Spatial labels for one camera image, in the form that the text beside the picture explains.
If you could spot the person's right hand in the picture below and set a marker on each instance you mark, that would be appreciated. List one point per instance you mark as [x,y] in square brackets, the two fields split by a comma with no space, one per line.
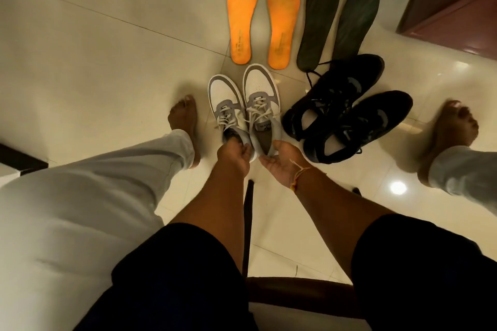
[287,166]

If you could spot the person's trouser leg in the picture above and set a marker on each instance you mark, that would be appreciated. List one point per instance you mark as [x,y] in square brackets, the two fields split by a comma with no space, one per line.
[466,175]
[77,218]

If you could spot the person's right thumb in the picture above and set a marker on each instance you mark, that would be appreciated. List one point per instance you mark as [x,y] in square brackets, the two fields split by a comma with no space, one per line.
[280,146]

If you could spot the person's left trouser leg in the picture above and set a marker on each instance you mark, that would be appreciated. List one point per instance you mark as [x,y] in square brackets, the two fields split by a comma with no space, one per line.
[77,218]

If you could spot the person's left forearm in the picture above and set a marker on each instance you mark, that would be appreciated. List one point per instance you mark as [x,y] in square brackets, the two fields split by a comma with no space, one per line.
[211,206]

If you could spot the person's right black sleeve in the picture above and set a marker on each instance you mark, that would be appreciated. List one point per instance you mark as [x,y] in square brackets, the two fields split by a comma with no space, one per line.
[423,276]

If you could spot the brown wooden cabinet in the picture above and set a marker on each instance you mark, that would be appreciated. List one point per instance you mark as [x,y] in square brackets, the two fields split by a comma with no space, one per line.
[454,5]

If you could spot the dark furniture base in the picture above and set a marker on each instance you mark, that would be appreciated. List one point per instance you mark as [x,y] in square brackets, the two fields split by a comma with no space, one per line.
[21,158]

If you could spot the person's right foot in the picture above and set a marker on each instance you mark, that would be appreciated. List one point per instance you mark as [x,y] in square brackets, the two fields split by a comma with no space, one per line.
[450,133]

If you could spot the black sneaker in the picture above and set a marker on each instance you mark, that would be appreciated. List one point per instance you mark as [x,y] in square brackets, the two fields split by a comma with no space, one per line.
[341,88]
[369,119]

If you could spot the orange shoe insole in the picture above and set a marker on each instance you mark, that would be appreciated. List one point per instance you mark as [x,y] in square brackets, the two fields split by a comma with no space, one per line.
[242,8]
[283,12]

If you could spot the person's left foot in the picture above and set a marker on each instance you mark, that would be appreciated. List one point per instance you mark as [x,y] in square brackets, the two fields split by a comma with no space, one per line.
[184,117]

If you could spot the person's left fingers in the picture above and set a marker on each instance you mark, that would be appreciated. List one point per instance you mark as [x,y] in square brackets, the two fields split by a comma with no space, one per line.
[242,147]

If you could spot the person's left black sleeve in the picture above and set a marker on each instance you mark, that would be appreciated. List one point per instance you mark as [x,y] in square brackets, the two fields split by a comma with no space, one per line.
[174,284]

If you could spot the person's right trouser leg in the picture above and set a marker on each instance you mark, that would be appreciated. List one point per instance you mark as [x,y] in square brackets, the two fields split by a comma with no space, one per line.
[466,175]

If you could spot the white grey sneaker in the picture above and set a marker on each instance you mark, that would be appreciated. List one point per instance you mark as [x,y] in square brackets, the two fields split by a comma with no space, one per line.
[262,94]
[227,104]

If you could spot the dark grey shoe insole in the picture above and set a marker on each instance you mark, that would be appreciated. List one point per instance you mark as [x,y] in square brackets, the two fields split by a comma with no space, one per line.
[319,16]
[355,20]

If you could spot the person's right forearm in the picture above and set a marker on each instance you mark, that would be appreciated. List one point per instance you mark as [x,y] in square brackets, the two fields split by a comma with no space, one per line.
[334,214]

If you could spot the person's black sleeve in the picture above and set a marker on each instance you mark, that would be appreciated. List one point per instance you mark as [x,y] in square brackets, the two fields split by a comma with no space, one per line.
[174,284]
[423,276]

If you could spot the person's left hand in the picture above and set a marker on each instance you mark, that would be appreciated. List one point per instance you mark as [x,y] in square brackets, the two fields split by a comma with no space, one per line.
[234,158]

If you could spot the yellow thread wrist band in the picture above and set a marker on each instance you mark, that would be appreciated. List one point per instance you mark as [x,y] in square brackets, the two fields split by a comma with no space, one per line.
[299,174]

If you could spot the dark wooden chair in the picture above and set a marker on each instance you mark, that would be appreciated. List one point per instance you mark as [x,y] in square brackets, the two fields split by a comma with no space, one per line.
[303,296]

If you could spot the person's foot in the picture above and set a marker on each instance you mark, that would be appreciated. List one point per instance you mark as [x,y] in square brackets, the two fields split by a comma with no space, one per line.
[184,117]
[450,133]

